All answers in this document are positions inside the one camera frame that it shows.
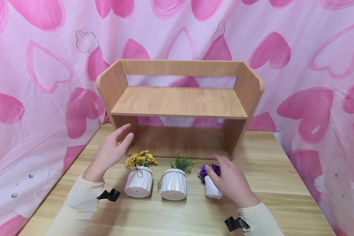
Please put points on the person's left hand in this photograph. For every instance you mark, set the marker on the person's left hand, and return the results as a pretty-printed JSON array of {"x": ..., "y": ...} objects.
[{"x": 107, "y": 157}]

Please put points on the person's right index finger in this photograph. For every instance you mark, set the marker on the person's right index finger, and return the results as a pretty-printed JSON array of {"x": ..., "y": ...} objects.
[{"x": 222, "y": 162}]

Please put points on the white pot with yellow flowers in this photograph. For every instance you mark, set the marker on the white pot with yellow flowers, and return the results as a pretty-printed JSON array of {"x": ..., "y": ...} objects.
[{"x": 139, "y": 185}]

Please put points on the person's right forearm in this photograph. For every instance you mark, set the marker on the person's right forearm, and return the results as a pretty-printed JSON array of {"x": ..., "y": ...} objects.
[{"x": 261, "y": 221}]

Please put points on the person's left fingers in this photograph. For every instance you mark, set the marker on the person's left fingers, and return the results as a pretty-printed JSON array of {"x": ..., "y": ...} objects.
[{"x": 120, "y": 131}]

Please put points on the person's right hand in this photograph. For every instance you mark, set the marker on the person's right hand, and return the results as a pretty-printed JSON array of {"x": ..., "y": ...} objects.
[{"x": 233, "y": 183}]

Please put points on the person's left thumb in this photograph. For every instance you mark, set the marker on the person's left thumb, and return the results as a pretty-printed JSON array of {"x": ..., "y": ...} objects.
[{"x": 127, "y": 141}]

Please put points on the black wrist band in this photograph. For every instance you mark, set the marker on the black wrist band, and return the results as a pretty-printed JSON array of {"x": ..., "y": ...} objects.
[
  {"x": 236, "y": 224},
  {"x": 109, "y": 195}
]

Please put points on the white pot with green plant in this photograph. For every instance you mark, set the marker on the white pot with green plant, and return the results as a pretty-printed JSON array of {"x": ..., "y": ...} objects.
[{"x": 174, "y": 186}]

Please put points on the person's right thumb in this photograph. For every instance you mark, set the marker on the person's right thumb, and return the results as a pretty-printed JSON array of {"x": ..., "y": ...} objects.
[{"x": 212, "y": 179}]

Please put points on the white pot with purple flowers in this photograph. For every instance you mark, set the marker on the white pot with purple flowers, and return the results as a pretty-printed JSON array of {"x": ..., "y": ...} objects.
[{"x": 211, "y": 191}]

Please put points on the wooden desktop shelf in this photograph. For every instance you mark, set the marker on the wooden desktop shelf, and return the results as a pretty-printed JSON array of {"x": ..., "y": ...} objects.
[{"x": 180, "y": 101}]

